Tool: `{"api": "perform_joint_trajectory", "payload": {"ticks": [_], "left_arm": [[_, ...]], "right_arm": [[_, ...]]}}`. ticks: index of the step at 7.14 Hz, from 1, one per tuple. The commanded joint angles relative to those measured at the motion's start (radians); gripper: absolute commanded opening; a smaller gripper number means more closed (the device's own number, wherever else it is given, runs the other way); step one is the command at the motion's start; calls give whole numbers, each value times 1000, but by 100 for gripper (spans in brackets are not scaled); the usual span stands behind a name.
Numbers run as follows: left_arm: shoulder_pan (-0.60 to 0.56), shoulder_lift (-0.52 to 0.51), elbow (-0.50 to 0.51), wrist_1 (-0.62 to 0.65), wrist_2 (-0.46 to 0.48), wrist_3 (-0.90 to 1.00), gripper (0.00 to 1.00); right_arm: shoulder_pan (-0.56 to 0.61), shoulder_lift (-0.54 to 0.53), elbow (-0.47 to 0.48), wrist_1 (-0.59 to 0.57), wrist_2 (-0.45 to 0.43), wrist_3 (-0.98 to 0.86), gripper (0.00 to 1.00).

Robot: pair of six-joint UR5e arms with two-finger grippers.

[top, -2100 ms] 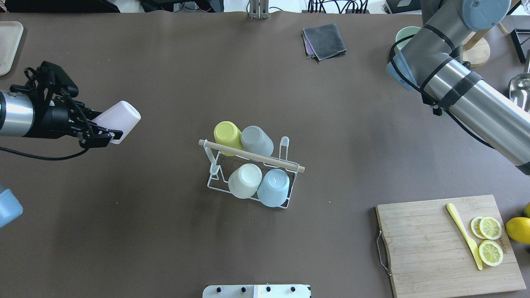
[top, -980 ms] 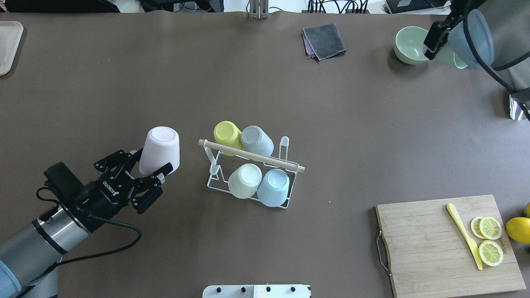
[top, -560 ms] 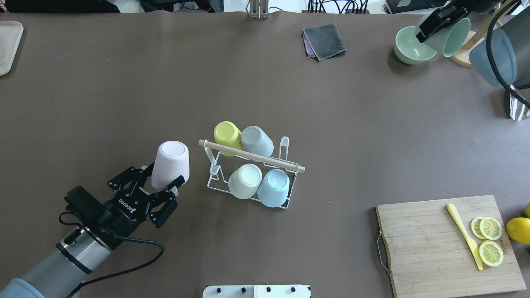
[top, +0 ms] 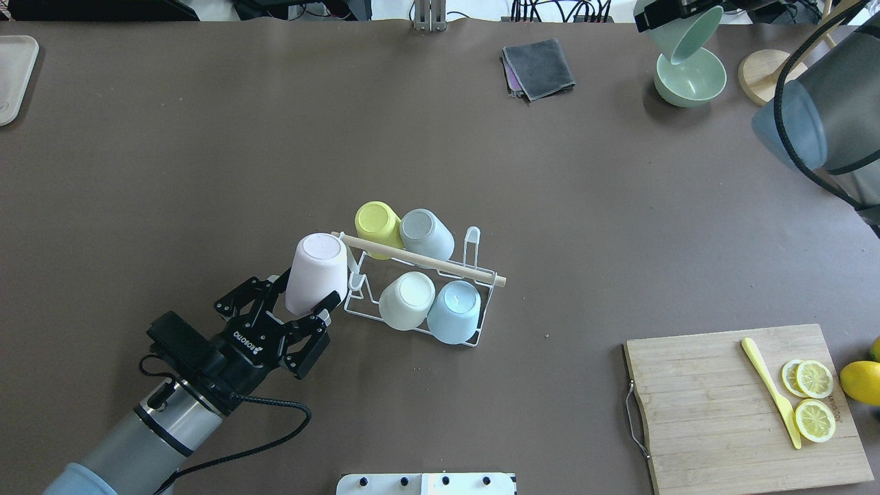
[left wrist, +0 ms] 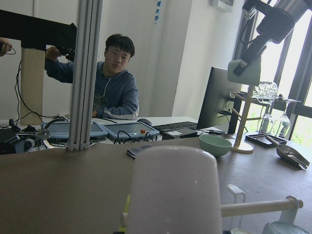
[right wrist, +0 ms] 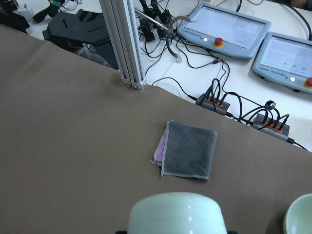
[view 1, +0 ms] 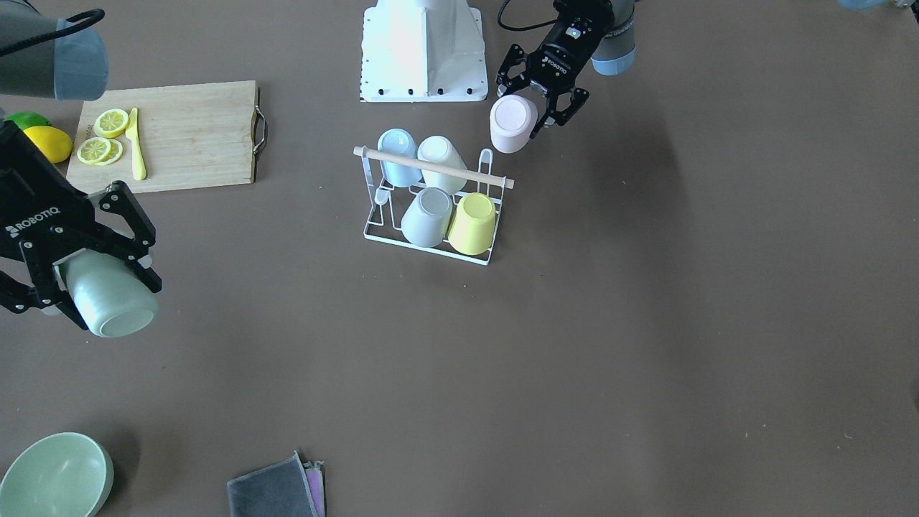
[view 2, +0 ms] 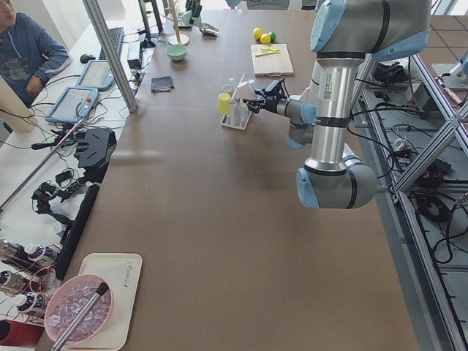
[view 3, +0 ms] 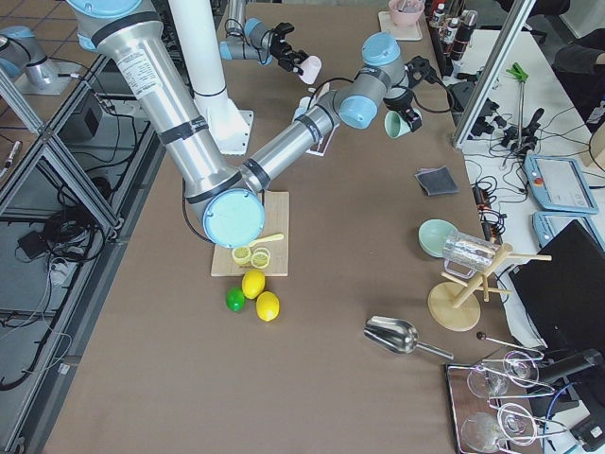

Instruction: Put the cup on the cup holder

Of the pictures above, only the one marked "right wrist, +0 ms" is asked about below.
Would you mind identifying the green ceramic bowl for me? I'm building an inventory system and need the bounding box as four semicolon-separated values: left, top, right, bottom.
283;194;312;234

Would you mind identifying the metal reacher grabber stick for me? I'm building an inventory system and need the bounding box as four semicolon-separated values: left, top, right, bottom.
135;8;169;33

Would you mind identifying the purple cloth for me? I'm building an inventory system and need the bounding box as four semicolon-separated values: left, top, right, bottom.
150;121;170;167

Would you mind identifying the black plastic bracket stand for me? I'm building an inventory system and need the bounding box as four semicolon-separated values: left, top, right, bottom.
42;9;118;69

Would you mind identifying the green plastic cup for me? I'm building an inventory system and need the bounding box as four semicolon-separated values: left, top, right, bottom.
127;192;227;234

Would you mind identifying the blue teach pendant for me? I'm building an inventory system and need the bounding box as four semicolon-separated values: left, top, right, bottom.
177;3;271;59
252;32;312;94

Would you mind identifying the aluminium frame post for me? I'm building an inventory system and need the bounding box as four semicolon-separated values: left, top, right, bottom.
100;0;146;90

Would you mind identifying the grey folded cloth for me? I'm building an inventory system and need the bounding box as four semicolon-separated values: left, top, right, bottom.
161;120;217;180

